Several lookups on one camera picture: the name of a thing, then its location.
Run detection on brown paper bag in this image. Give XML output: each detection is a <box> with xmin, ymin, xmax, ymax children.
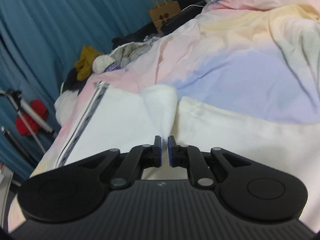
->
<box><xmin>148</xmin><ymin>0</ymin><xmax>182</xmax><ymax>34</ymax></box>

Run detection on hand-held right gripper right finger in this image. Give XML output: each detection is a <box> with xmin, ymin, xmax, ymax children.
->
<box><xmin>168</xmin><ymin>135</ymin><xmax>252</xmax><ymax>190</ymax></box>

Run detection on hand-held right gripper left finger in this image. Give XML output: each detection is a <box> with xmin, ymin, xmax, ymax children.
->
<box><xmin>74</xmin><ymin>135</ymin><xmax>162</xmax><ymax>190</ymax></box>

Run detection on mustard yellow cloth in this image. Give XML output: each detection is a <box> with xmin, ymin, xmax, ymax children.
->
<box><xmin>74</xmin><ymin>45</ymin><xmax>104</xmax><ymax>82</ymax></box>

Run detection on white pants with black stripe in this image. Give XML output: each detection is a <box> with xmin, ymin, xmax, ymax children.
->
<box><xmin>37</xmin><ymin>81</ymin><xmax>320</xmax><ymax>230</ymax></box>

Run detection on dark crumpled clothes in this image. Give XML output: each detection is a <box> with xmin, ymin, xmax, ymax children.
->
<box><xmin>111</xmin><ymin>32</ymin><xmax>150</xmax><ymax>49</ymax></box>

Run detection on black garment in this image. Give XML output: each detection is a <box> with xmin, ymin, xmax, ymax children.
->
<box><xmin>61</xmin><ymin>67</ymin><xmax>87</xmax><ymax>93</ymax></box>

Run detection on blue curtain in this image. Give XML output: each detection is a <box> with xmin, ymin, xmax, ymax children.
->
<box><xmin>0</xmin><ymin>0</ymin><xmax>173</xmax><ymax>120</ymax></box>
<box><xmin>0</xmin><ymin>97</ymin><xmax>60</xmax><ymax>182</ymax></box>

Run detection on red cloth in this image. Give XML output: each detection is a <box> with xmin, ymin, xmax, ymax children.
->
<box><xmin>15</xmin><ymin>99</ymin><xmax>49</xmax><ymax>136</ymax></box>

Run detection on silver tripod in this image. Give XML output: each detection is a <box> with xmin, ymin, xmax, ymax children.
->
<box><xmin>0</xmin><ymin>89</ymin><xmax>58</xmax><ymax>153</ymax></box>

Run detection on grey garment with purple label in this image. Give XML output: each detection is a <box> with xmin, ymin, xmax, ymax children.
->
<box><xmin>92</xmin><ymin>39</ymin><xmax>161</xmax><ymax>75</ymax></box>

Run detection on white cable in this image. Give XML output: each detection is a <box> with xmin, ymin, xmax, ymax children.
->
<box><xmin>180</xmin><ymin>4</ymin><xmax>207</xmax><ymax>13</ymax></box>

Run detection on white desk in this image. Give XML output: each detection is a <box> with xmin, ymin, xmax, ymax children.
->
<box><xmin>0</xmin><ymin>164</ymin><xmax>13</xmax><ymax>202</ymax></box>

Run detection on pastel tie-dye duvet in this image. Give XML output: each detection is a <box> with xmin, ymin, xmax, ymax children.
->
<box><xmin>30</xmin><ymin>0</ymin><xmax>320</xmax><ymax>178</ymax></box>

